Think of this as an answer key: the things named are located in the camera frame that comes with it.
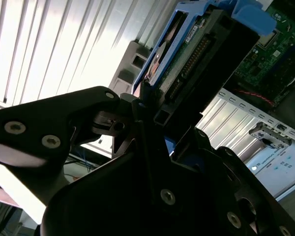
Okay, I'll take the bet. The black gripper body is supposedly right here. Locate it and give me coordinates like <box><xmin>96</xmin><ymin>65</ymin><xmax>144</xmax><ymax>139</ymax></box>
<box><xmin>40</xmin><ymin>147</ymin><xmax>239</xmax><ymax>236</ymax></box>

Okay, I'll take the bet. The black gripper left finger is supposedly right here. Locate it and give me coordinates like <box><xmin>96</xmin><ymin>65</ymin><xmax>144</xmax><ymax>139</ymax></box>
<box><xmin>0</xmin><ymin>81</ymin><xmax>173</xmax><ymax>206</ymax></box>

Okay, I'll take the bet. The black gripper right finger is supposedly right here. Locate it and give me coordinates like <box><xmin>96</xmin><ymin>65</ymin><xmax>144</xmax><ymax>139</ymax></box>
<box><xmin>190</xmin><ymin>126</ymin><xmax>295</xmax><ymax>236</ymax></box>

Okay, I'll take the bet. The hard disk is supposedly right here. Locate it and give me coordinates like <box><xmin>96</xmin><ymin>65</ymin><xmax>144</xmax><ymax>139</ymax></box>
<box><xmin>131</xmin><ymin>0</ymin><xmax>277</xmax><ymax>173</ymax></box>

